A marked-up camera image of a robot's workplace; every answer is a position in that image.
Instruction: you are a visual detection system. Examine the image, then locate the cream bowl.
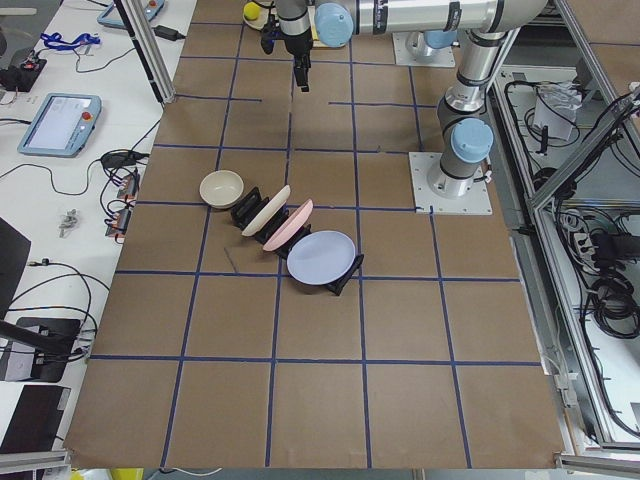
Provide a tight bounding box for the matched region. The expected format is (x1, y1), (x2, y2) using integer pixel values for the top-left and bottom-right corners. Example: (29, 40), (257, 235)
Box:
(199, 170), (244, 209)

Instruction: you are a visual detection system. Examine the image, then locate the black power adapter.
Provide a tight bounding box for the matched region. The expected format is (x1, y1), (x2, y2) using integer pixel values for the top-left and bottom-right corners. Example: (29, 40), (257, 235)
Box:
(153, 25), (186, 41)

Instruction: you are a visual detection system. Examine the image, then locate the black dish rack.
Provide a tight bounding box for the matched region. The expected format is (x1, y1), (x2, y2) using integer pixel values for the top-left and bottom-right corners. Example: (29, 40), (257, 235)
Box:
(231, 188), (364, 296)

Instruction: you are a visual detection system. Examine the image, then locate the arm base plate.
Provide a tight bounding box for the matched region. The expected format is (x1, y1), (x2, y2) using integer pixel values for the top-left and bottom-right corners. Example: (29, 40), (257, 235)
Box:
(409, 152), (493, 216)
(392, 31), (458, 68)

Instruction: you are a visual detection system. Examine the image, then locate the blue plate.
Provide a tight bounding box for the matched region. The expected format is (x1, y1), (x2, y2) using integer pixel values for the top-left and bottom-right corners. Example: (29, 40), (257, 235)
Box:
(287, 230), (356, 285)

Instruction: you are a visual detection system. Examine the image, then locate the blue lanyard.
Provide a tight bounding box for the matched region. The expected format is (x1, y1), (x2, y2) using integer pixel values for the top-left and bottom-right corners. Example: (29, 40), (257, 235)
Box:
(40, 32), (101, 53)

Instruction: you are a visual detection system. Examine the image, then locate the crumpled white paper bag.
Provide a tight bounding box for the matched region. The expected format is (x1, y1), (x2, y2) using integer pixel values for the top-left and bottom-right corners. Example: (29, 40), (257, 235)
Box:
(533, 82), (582, 141)

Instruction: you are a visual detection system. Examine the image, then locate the black monitor stand base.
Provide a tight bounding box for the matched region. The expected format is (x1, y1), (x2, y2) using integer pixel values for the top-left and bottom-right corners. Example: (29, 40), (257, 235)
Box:
(1, 317), (80, 383)

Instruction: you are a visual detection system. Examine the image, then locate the cream white plate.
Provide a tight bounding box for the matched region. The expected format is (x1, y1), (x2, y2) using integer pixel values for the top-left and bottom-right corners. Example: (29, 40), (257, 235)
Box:
(242, 185), (291, 237)

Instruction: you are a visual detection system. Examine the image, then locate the pink plate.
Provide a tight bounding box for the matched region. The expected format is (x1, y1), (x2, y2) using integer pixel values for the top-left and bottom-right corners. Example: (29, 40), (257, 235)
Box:
(263, 199), (314, 252)

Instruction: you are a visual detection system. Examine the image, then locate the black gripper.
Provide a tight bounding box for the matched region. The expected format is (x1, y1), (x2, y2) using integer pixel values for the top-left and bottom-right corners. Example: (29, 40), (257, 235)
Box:
(260, 16), (313, 92)

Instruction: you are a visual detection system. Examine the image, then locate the aluminium frame post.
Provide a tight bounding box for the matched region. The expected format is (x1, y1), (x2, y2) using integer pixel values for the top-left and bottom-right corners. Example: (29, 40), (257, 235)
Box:
(114, 0), (176, 105)

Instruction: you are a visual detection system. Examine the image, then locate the yellow lemon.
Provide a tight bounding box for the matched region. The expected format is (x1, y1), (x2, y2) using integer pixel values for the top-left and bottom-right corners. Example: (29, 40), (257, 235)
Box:
(243, 2), (261, 21)

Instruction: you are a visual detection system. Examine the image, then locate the teach pendant tablet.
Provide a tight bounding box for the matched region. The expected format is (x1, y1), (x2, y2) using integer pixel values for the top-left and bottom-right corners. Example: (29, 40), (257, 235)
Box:
(17, 93), (102, 158)
(96, 0), (169, 30)

